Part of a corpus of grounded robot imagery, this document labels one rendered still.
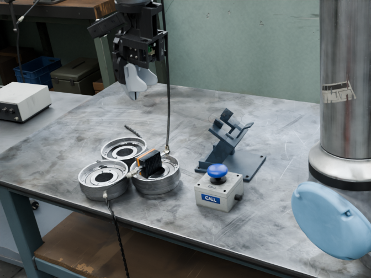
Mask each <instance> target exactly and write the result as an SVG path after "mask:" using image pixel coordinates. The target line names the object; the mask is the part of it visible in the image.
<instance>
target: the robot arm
mask: <svg viewBox="0 0 371 278"><path fill-rule="evenodd" d="M115 9H116V10H117V11H118V12H116V13H114V14H112V15H110V16H109V17H107V18H105V19H104V17H103V18H101V19H97V20H96V21H95V22H94V23H92V25H91V26H90V27H89V28H87V29H88V31H89V33H90V35H91V37H92V39H95V38H97V37H99V38H101V37H103V36H107V35H108V34H109V33H111V30H113V29H114V28H116V27H118V26H120V25H122V24H124V23H126V22H127V23H128V25H126V26H124V27H122V28H120V29H118V30H117V34H115V38H114V41H113V52H112V54H113V70H114V73H115V75H116V77H117V80H118V82H119V83H120V84H121V86H122V88H123V90H124V91H125V93H126V94H127V95H128V97H129V98H130V99H131V100H133V101H135V100H136V99H138V96H139V93H140V92H145V91H147V85H155V84H157V77H156V75H154V74H153V73H152V72H151V71H150V70H149V63H150V62H152V63H153V62H155V61H159V62H160V61H162V60H163V59H165V56H166V57H168V32H167V31H163V30H159V29H158V26H157V14H158V13H159V12H161V11H162V4H161V3H155V2H153V0H115ZM319 35H320V141H318V142H317V143H315V144H314V145H313V146H312V147H311V149H310V150H309V155H308V164H309V165H308V167H309V177H308V180H307V181H305V182H303V183H300V184H299V185H298V187H297V188H296V189H295V190H294V192H293V194H292V196H291V208H292V212H293V215H294V217H295V219H296V222H297V223H298V225H299V227H300V228H301V230H302V231H303V232H304V233H305V234H306V236H307V237H308V238H309V240H310V241H311V242H312V243H314V244H315V245H316V246H317V247H318V248H319V249H321V250H322V251H323V252H325V253H326V254H328V255H330V256H332V257H334V258H337V259H341V260H356V259H359V260H360V261H361V262H362V263H363V264H364V265H365V266H366V267H367V268H369V269H370V270H371V0H319ZM164 38H165V39H166V50H165V49H164ZM127 61H128V62H129V63H127Z"/></svg>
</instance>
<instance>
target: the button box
mask: <svg viewBox="0 0 371 278"><path fill-rule="evenodd" d="M194 192H195V200H196V205H198V206H202V207H206V208H209V209H213V210H217V211H221V212H225V213H229V212H230V210H231V209H232V208H233V207H234V205H235V204H236V203H237V202H238V201H241V200H242V195H243V194H244V192H243V177H242V174H237V173H232V172H228V173H227V174H226V175H225V176H224V177H221V180H215V178H212V177H210V176H208V174H207V173H206V174H205V175H204V176H203V177H202V178H201V179H200V180H199V181H198V182H197V183H196V184H195V185H194Z"/></svg>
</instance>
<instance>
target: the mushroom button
mask: <svg viewBox="0 0 371 278"><path fill-rule="evenodd" d="M227 173H228V168H227V166H226V165H224V164H213V165H211V166H209V167H208V169H207V174H208V176H210V177H212V178H215V180H221V177H224V176H225V175H226V174H227Z"/></svg>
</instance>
